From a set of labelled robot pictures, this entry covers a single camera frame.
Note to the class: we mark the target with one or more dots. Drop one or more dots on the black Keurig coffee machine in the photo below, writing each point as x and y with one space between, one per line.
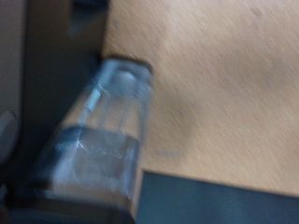
62 62

